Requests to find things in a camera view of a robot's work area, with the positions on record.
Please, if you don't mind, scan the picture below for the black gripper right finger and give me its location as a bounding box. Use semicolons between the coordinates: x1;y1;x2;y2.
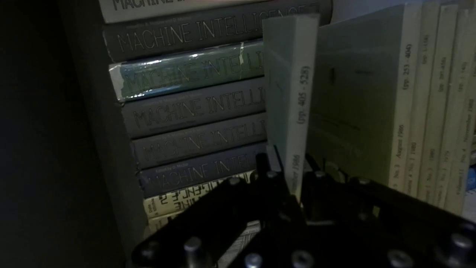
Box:
300;155;339;222

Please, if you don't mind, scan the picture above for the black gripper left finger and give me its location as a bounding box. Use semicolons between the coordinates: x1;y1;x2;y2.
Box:
254;145;294;222

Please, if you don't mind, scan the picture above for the thin pale green journal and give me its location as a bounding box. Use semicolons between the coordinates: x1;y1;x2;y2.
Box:
261;14;320;198

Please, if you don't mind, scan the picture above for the row of grey Machine Intelligence books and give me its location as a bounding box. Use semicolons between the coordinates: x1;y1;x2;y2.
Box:
98;0;331;197

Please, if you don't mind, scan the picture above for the stack of pale journals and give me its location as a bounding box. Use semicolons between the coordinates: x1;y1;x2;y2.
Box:
308;0;474;215

